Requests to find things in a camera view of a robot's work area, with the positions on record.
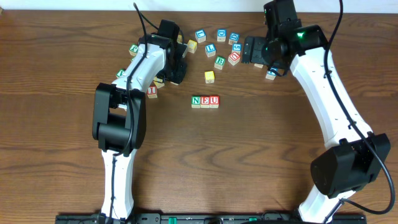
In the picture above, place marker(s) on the yellow block top row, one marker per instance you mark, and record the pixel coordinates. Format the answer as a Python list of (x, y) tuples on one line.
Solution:
[(179, 39)]

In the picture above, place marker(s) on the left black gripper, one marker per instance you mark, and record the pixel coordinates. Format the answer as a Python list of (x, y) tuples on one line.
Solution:
[(179, 66)]

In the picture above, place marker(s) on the yellow S block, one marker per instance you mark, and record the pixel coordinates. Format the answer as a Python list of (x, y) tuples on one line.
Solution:
[(209, 77)]

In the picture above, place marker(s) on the red I block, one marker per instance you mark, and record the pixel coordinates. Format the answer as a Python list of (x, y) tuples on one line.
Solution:
[(152, 92)]

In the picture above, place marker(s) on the yellow block centre left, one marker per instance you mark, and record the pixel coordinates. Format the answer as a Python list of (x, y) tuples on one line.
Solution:
[(159, 83)]

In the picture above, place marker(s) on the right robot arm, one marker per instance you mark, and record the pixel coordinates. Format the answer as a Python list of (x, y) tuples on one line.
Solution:
[(354, 155)]

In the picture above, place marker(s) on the blue L block top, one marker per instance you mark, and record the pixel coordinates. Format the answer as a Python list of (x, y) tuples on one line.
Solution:
[(200, 35)]

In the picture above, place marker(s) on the green V block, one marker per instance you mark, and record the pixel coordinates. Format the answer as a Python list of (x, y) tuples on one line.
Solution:
[(120, 73)]

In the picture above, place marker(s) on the green J block right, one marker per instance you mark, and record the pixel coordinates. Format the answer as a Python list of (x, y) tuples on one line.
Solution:
[(258, 65)]

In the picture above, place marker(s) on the blue P block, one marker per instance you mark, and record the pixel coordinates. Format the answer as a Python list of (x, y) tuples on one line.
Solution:
[(271, 74)]

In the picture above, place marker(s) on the red E block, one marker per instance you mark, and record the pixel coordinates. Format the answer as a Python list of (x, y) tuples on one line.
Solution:
[(204, 102)]

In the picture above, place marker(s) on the green j block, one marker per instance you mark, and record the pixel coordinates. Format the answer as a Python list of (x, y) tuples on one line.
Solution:
[(258, 65), (133, 50)]

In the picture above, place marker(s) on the green N block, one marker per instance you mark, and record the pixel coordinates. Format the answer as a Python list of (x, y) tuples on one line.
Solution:
[(196, 102)]

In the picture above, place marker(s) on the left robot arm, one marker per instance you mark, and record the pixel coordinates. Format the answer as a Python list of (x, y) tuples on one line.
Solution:
[(119, 116)]

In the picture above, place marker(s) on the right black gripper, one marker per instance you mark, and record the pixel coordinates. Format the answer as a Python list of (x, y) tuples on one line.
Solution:
[(257, 50)]

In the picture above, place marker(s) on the yellow Q block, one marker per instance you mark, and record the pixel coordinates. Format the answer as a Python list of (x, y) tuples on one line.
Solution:
[(192, 46)]

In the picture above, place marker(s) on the blue l block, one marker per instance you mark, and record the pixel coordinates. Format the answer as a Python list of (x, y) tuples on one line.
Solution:
[(210, 50), (200, 35)]

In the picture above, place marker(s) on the blue D block tilted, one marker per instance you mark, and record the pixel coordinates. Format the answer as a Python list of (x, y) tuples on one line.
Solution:
[(233, 38)]

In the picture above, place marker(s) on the red u block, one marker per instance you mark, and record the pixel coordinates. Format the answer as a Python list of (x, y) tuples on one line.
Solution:
[(214, 101), (234, 58)]

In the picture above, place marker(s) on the blue 5 block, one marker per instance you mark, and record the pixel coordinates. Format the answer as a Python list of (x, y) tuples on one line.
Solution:
[(236, 47)]

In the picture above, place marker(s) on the green J block left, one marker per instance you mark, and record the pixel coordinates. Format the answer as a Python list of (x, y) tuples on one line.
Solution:
[(133, 50)]

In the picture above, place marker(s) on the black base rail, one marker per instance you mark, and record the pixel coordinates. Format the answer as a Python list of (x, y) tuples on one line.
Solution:
[(155, 218)]

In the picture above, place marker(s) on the red U block tilted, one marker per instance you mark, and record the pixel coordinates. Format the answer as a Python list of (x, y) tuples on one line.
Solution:
[(234, 58)]

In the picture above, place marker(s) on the green B block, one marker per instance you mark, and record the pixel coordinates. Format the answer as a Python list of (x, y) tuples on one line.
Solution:
[(219, 62)]

